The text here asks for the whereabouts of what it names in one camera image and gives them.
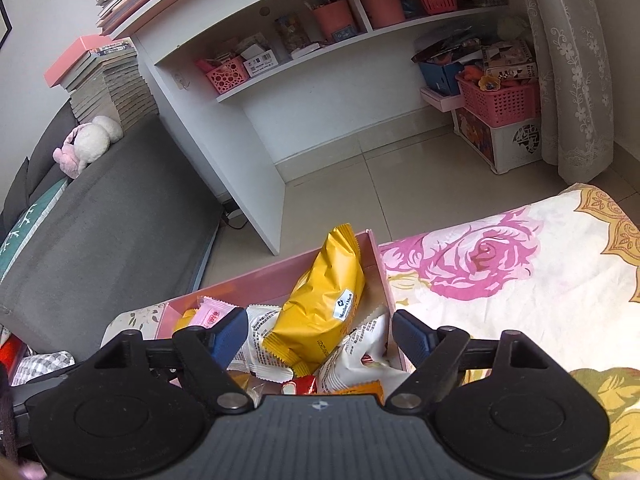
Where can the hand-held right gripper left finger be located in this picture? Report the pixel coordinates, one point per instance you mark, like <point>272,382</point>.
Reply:
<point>227,332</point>

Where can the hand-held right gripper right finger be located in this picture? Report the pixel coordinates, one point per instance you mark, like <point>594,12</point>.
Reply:
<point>412,335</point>

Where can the small pink snack packet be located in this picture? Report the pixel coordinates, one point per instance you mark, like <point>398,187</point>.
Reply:
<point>212,315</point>

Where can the white snack packet green print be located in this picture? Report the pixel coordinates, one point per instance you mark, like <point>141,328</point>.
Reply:
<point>257,345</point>

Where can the small yellow snack packet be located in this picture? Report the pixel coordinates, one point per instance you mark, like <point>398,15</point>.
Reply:
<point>189,320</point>

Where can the pink cardboard box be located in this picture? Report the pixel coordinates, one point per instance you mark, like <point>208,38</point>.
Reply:
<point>240,285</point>

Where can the brown snack packet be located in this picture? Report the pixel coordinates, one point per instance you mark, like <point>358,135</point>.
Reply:
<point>262,389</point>

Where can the red snack packet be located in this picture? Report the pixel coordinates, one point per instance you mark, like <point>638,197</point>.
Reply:
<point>302,385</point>

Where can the large yellow snack packet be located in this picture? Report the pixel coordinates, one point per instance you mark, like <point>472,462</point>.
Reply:
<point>315,300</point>

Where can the checked cloth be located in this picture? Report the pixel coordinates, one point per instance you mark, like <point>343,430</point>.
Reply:
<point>40,365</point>

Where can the red bag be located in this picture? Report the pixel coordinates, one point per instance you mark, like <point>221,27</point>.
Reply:
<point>10,355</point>

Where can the floral bed sheet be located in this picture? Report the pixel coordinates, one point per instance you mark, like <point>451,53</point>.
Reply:
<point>500,320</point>

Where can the power strip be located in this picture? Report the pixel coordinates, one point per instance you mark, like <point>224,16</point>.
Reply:
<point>234,212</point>

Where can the grey sofa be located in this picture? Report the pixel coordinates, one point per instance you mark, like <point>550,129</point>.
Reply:
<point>125,250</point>

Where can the teal cushion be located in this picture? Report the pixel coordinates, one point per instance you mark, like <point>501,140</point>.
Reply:
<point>30,220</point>

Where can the white desk with shelves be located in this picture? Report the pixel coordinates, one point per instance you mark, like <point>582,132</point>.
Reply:
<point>225,135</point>

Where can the white patterned storage box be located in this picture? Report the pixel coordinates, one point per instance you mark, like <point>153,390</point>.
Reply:
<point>505,145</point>

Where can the dark grey cushion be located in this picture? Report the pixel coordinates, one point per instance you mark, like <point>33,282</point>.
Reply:
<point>17,185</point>

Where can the pink and white plush toy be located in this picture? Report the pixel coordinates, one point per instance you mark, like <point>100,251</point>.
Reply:
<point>95,140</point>

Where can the pale pink tray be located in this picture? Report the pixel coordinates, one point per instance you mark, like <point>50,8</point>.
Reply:
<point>442,100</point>

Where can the pink plastic crate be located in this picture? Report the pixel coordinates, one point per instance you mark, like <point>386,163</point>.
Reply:
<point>500,102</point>

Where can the pink lattice basket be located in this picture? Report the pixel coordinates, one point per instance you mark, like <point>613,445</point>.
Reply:
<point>227,76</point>

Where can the blue box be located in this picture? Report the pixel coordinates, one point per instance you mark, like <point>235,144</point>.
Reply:
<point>440,77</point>

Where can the tall stack of books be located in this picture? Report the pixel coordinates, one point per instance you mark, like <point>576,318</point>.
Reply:
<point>125,90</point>

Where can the small white labelled box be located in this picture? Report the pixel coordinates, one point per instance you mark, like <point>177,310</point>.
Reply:
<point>261,63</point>

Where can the printed cardboard box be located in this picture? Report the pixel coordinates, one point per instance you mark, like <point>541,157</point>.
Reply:
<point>510,60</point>

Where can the white lace curtain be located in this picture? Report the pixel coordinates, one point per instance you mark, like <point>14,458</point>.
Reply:
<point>570,85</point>

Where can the clear jar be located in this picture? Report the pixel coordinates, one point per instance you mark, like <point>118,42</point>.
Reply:
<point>291,34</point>

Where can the flat pink box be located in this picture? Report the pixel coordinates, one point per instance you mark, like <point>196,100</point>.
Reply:
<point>70,60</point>

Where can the white fluffy toy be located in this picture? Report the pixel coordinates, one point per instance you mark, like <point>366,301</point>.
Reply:
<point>511,27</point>

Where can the pink pen bucket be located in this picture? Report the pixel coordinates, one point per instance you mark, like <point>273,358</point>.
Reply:
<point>332,20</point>

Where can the plain pink bucket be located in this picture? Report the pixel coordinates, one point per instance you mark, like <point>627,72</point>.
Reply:
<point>380,5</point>

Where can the black picture frame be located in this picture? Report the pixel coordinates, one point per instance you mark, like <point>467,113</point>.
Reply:
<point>4,17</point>

